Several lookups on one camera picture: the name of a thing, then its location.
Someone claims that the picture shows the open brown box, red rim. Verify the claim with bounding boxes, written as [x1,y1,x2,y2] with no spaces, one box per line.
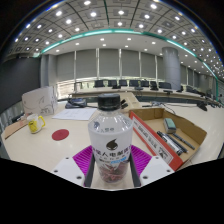
[128,107,208,172]

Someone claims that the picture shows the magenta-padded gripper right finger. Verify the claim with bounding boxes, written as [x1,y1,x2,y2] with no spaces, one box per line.
[128,144,175,188]

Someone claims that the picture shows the black marker pen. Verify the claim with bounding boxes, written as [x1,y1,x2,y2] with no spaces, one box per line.
[156,130,185,157]
[171,132,197,151]

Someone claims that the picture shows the long curved conference desk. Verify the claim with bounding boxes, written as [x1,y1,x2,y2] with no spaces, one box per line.
[71,85,223,108]

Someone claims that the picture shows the black clip tool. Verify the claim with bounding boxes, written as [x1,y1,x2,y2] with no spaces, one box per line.
[119,98,129,110]

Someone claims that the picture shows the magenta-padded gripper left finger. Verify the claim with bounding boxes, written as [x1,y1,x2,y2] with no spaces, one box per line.
[52,144,96,188]

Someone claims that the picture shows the clear bottle with black cap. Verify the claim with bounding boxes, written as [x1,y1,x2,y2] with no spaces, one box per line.
[87,93,134,184]

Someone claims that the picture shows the white printed paper sheet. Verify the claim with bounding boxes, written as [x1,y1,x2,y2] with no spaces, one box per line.
[51,107,98,121]

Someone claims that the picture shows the flat round red coaster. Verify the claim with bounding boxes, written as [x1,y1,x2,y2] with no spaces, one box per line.
[51,128,70,142]

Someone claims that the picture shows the ceiling lights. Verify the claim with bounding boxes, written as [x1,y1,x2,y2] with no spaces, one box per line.
[13,0,223,73]

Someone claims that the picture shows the brown cardboard sheet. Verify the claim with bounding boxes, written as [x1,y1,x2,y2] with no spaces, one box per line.
[1,119,29,140]

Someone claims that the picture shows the black office chairs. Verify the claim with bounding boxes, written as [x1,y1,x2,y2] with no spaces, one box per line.
[93,79,201,94]

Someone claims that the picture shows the white and yellow mug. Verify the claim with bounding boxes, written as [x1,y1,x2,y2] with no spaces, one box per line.
[26,113,47,135]

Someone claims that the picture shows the green whiteboard eraser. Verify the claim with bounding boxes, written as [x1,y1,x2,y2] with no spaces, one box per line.
[162,117,177,135]

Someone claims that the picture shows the white copy paper box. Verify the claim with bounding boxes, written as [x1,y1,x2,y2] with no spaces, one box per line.
[21,85,59,117]

